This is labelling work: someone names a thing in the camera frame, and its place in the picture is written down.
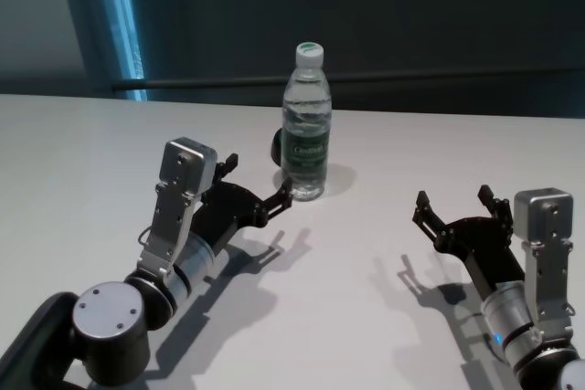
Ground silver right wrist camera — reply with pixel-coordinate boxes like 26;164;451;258
514;187;575;337

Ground dark horizontal railing bar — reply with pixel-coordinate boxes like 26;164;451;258
112;69;585;91

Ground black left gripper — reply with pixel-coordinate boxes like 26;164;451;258
189;152;294;258

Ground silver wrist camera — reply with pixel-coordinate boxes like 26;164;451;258
136;136;218;291
514;187;575;337

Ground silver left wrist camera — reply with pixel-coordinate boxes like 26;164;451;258
136;136;218;291

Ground clear green-label water bottle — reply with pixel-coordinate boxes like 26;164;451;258
282;41;332;202

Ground narrow window strip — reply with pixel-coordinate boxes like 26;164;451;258
93;0;150;102

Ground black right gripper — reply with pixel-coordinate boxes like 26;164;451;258
412;184;527;300

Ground black round green-top button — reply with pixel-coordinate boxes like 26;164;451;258
268;127;287;165

